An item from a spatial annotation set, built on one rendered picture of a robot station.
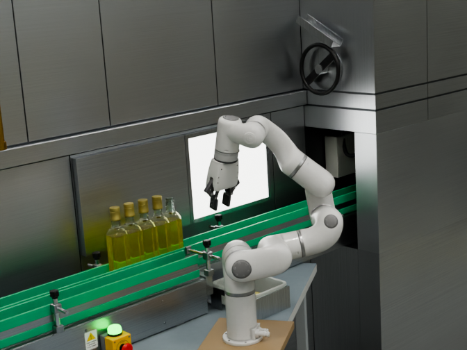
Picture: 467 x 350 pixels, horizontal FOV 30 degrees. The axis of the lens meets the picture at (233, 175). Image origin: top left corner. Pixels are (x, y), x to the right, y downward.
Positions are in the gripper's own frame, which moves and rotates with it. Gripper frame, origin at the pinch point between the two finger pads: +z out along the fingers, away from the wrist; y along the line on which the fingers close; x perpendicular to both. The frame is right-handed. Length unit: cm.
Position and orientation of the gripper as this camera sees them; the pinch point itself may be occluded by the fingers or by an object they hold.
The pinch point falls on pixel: (219, 201)
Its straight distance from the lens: 277.0
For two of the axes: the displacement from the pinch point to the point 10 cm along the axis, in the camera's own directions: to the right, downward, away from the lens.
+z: -1.2, 9.1, 4.0
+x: 6.8, 3.7, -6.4
